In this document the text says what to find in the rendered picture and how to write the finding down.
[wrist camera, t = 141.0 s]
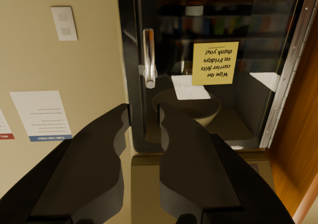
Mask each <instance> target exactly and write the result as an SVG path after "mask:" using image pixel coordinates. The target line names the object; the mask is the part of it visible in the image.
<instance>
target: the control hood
mask: <svg viewBox="0 0 318 224"><path fill-rule="evenodd" d="M238 155H239V156H240V157H241V158H243V159H244V160H245V161H246V162H247V163H248V164H257V166H258V172H259V175H260V176H261V177H262V178H263V179H264V180H265V181H266V182H267V184H268V185H269V186H270V187H271V188H272V190H273V191H274V192H275V193H276V191H275V186H274V180H273V175H272V169H271V164H270V160H269V158H268V157H267V155H266V154H265V153H264V152H256V153H238ZM160 157H161V156H158V157H133V159H132V161H131V224H176V222H177V219H176V218H174V217H173V216H171V215H170V214H168V213H167V212H165V211H164V210H163V209H162V208H161V206H160V192H159V160H160Z"/></svg>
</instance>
